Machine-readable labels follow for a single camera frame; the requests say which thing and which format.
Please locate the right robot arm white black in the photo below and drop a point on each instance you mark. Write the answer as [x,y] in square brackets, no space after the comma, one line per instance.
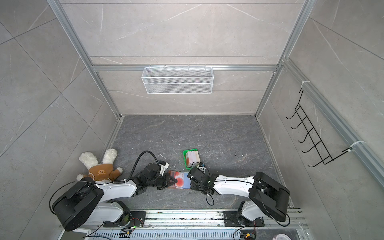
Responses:
[265,196]

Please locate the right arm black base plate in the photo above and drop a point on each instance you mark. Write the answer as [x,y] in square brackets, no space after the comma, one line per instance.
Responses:
[235,219]

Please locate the brown leather card holder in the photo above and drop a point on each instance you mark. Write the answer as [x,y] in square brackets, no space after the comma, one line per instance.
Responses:
[172,174]

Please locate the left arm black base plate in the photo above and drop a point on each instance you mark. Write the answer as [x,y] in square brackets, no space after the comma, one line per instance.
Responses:
[133,219]

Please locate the stack of cards in bin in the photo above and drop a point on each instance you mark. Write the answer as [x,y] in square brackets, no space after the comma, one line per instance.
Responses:
[192,158]

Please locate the black wire hook rack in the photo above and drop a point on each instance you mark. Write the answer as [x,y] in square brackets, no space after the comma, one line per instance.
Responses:
[313,136]

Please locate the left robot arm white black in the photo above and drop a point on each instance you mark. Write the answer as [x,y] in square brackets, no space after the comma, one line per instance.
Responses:
[89,202]

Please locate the green plastic card bin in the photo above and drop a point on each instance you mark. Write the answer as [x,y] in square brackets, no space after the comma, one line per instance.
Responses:
[187,157]

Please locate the white wire mesh basket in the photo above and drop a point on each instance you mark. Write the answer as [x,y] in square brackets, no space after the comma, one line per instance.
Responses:
[178,80]

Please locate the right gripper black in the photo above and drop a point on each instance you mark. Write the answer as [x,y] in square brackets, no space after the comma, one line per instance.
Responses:
[193,186]

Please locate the aluminium front rail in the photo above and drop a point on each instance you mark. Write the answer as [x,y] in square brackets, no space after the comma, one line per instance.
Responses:
[210,218]

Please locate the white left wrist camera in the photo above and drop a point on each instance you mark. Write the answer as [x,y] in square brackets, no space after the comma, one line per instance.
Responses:
[163,167]

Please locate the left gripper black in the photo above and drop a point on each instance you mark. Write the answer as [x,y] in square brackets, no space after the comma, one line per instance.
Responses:
[168,181]

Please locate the white teddy bear brown shirt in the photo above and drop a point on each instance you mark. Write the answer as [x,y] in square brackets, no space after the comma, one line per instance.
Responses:
[104,172]

